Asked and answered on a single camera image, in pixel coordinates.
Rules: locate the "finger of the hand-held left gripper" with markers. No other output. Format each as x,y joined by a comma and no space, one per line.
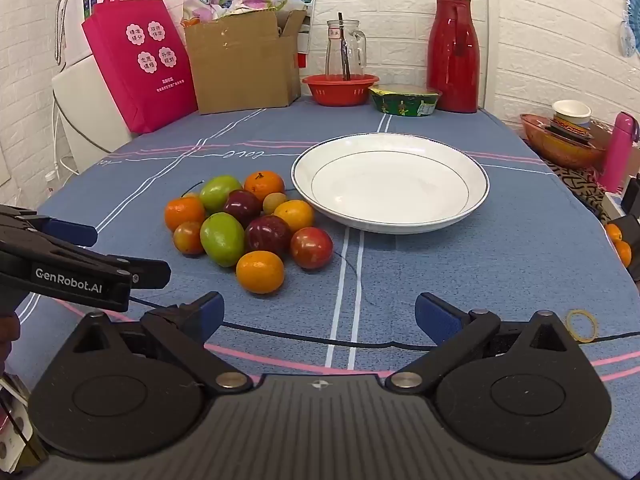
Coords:
150,274
75,235

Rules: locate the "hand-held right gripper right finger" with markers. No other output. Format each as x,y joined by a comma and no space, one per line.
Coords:
435,317

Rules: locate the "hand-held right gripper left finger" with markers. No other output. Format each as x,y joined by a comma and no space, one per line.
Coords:
212,311

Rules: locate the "red and green fruit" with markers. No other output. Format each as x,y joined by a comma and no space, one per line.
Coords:
187,238

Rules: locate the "small orange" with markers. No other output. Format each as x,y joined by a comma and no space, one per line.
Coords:
260,272
296,215

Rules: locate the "dark red plum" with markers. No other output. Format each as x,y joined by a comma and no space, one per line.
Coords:
267,236
242,206

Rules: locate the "brown longan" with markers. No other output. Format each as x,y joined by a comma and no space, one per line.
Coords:
274,204

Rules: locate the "large orange with green calyx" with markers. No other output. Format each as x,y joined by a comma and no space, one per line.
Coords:
265,186

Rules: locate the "white plate with blue rim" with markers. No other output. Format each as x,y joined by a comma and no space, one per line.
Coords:
390,185

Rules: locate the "blue striped tablecloth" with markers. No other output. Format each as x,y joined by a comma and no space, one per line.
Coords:
450,280

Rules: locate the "white appliance cabinet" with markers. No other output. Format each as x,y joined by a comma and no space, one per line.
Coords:
85,110

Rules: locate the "yellow rubber band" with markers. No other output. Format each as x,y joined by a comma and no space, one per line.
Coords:
568,319

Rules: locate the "pink tote bag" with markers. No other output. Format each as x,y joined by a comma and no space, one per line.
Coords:
145,85

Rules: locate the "patterned side table cloth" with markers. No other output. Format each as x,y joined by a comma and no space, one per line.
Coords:
575,182

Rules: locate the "orange beside black box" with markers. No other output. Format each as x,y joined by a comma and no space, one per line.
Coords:
613,233
623,254

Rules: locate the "woven basket with dishes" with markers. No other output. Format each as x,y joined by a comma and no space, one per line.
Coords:
560,152

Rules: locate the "small white box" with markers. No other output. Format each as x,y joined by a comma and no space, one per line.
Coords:
612,205

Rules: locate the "green instant noodle bowl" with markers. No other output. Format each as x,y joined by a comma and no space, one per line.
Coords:
400,105

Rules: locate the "white water dispenser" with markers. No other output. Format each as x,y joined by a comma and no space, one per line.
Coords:
90,15

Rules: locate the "cardboard box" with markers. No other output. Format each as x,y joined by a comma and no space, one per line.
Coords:
240,70

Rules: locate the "black box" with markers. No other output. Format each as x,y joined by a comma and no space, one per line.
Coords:
631,200

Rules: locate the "red patterned packets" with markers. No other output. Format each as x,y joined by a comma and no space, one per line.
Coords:
567,130

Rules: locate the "red plastic bowl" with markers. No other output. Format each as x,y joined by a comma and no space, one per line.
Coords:
340,92

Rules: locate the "pink bottle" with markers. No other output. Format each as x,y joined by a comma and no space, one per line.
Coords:
617,155

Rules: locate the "white paper cup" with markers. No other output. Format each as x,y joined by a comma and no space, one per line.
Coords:
572,110

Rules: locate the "red thermos jug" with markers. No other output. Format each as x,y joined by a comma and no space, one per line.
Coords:
452,60

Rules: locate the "glass pitcher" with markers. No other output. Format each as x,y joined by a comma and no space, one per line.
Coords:
356,60

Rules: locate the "dark stirrer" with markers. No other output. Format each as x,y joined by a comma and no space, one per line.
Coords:
344,50

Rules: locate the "floral cloth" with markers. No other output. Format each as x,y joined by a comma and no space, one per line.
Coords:
240,0

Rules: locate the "large blue paper fan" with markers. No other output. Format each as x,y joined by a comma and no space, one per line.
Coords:
631,25

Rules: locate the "white wall conduit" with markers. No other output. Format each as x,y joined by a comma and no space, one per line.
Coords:
487,35

